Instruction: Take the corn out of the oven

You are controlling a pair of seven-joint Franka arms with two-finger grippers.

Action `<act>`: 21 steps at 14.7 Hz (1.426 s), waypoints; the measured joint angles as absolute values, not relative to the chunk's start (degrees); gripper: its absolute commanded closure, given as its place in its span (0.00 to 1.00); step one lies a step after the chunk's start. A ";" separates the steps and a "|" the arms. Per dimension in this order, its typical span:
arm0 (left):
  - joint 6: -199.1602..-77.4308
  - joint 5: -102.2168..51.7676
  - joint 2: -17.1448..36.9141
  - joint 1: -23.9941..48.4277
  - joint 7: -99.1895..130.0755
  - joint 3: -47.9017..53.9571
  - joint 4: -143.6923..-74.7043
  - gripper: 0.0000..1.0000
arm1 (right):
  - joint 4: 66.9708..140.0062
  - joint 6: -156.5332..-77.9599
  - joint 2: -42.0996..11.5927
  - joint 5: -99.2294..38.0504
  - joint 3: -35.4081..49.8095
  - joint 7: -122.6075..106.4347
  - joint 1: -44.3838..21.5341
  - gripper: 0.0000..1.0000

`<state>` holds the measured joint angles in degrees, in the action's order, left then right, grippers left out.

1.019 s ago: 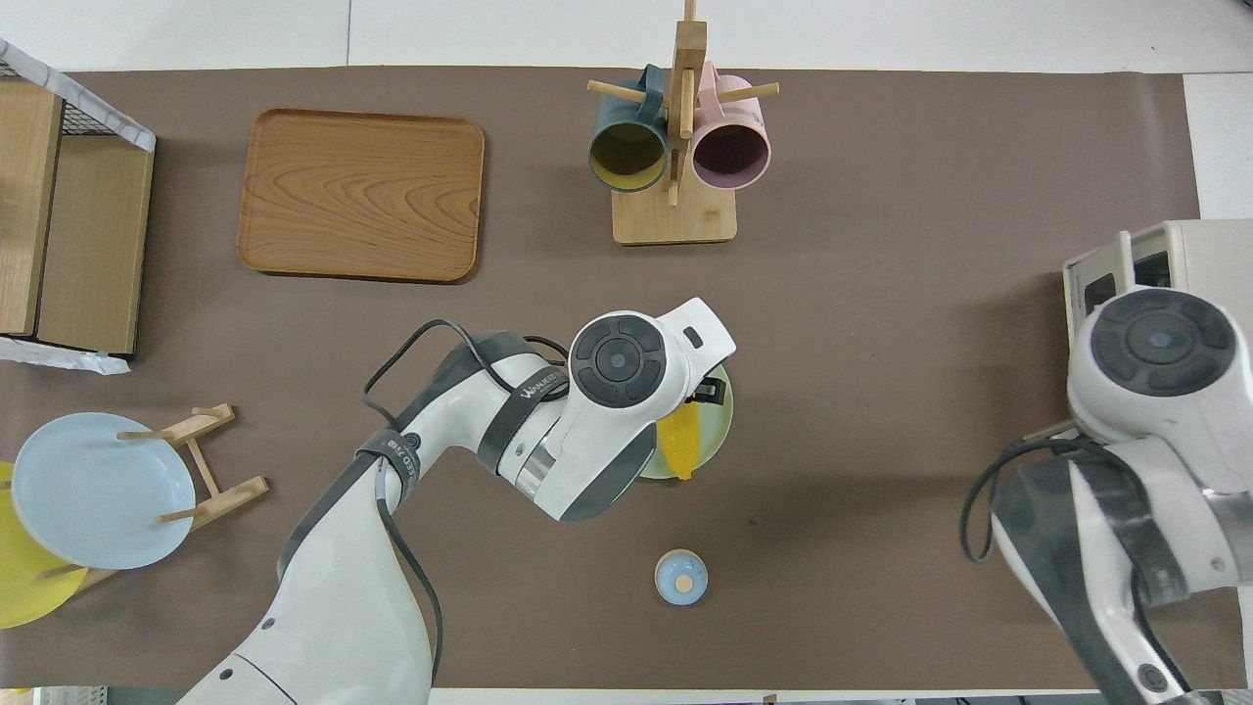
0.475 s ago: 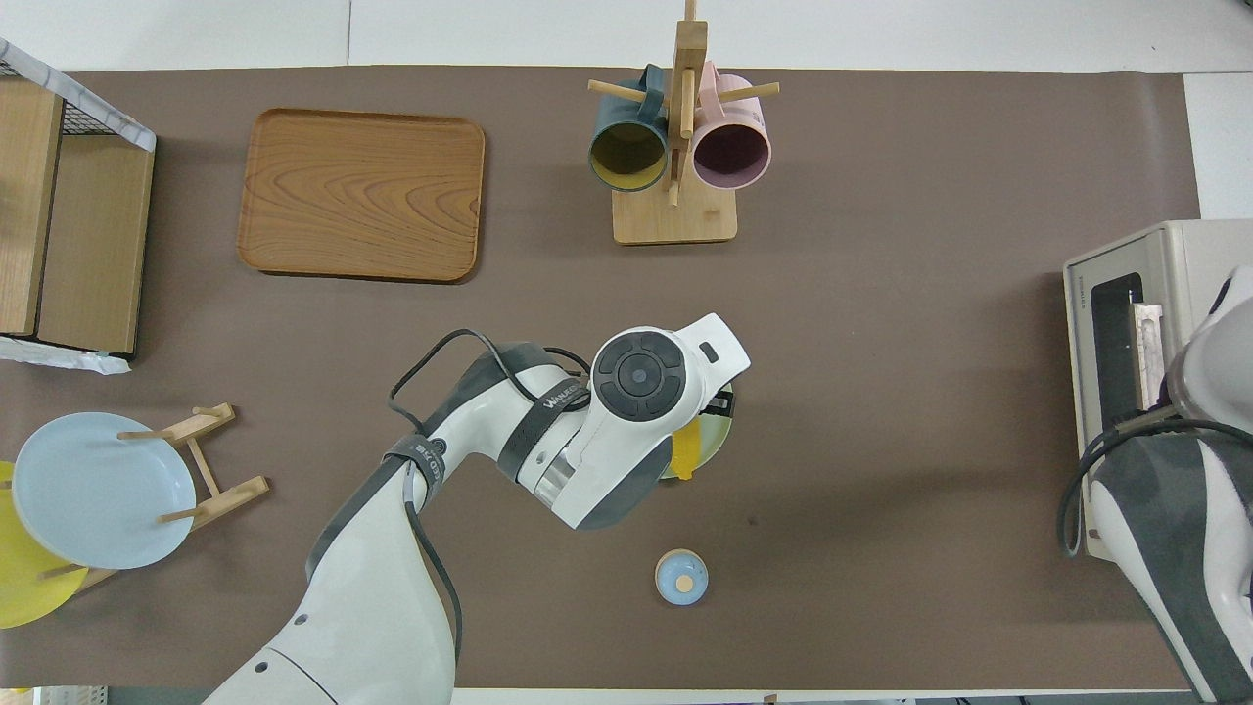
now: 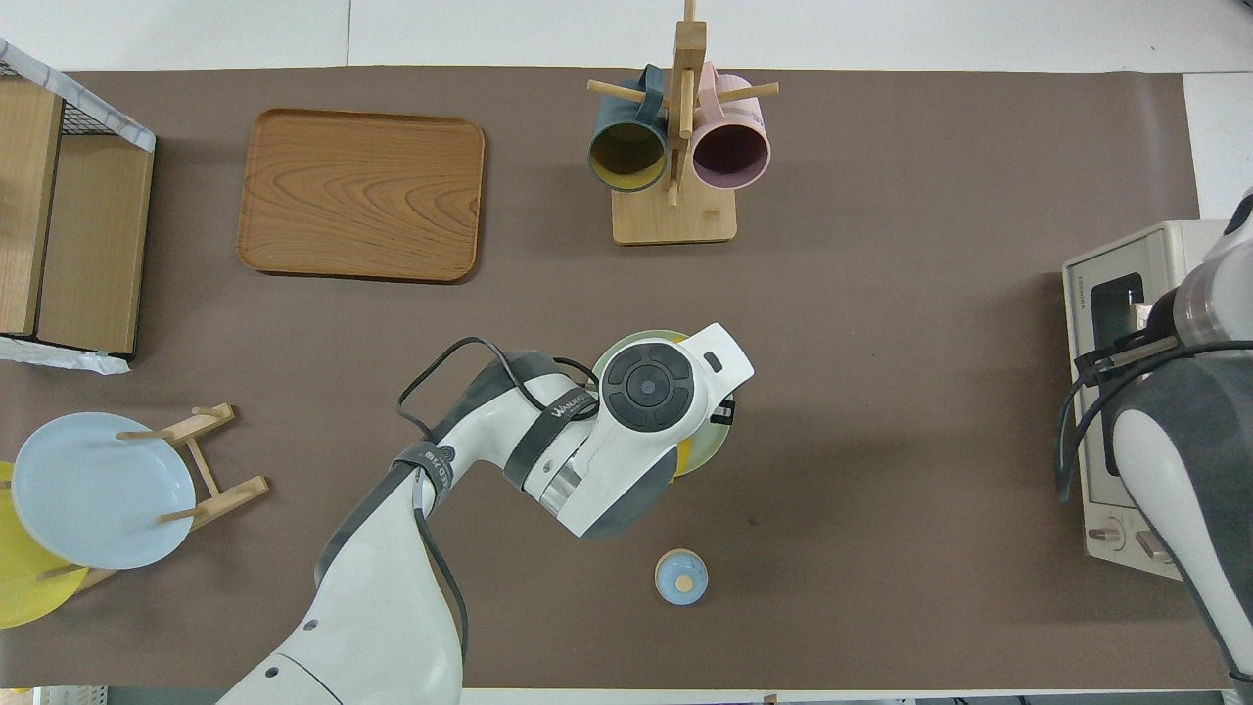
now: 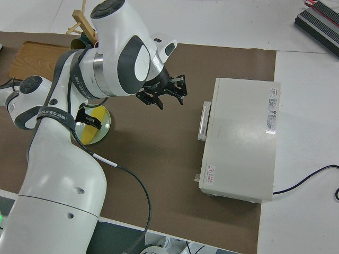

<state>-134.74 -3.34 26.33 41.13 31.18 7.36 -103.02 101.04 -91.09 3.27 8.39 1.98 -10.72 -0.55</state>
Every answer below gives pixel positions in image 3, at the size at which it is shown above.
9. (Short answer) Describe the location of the brown table mat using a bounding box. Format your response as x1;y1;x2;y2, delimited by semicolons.
0;67;1201;691

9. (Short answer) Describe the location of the light blue plate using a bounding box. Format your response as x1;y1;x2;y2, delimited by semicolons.
12;411;197;571

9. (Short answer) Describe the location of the wooden plate rack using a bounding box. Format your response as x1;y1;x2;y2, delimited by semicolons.
39;401;270;593

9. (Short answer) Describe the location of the yellow plate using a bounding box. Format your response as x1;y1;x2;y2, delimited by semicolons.
0;460;89;630

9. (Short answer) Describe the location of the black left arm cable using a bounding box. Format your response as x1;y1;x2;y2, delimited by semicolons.
396;336;603;686

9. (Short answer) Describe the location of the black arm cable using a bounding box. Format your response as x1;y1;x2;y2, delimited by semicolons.
1055;333;1253;505
396;336;603;686

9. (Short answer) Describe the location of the dark blue mug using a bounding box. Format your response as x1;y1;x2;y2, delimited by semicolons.
587;64;671;194

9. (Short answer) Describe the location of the wooden shelf with wire basket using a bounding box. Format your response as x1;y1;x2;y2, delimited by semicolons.
0;39;158;358

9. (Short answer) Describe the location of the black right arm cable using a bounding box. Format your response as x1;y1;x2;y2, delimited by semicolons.
1055;333;1253;505

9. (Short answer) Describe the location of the wooden tray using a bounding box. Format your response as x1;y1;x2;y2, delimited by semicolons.
237;108;487;285

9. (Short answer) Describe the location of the blue service bell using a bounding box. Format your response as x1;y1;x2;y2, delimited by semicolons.
654;548;709;606

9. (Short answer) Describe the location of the wooden mug tree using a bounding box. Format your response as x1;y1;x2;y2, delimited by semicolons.
587;0;781;246

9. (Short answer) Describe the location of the pink mug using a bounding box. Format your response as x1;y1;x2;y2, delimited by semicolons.
690;61;773;192

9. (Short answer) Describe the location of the white toaster oven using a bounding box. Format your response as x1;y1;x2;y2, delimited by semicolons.
1062;220;1253;582

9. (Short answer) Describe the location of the light green plate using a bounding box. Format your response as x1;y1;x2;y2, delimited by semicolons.
591;330;741;481

